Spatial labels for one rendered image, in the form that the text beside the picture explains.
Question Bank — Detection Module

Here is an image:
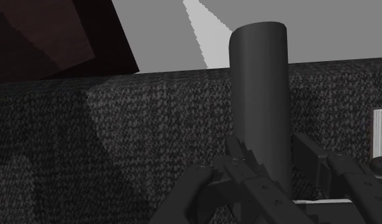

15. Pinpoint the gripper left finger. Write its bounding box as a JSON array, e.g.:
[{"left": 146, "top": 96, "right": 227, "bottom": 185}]
[{"left": 148, "top": 134, "right": 316, "bottom": 224}]

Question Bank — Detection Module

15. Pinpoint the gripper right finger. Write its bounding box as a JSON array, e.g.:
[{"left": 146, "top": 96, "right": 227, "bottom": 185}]
[{"left": 292, "top": 131, "right": 382, "bottom": 224}]

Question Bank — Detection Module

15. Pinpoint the dark grey cylinder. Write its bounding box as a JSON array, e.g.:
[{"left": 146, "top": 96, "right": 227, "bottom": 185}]
[{"left": 229, "top": 21, "right": 293, "bottom": 197}]

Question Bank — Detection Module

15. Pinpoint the black rounded object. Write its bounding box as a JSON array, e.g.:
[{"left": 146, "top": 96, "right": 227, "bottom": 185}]
[{"left": 369, "top": 156, "right": 382, "bottom": 179}]

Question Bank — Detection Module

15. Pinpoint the dark speckled fabric sofa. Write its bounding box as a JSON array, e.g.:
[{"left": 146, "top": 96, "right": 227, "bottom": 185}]
[{"left": 0, "top": 57, "right": 382, "bottom": 224}]

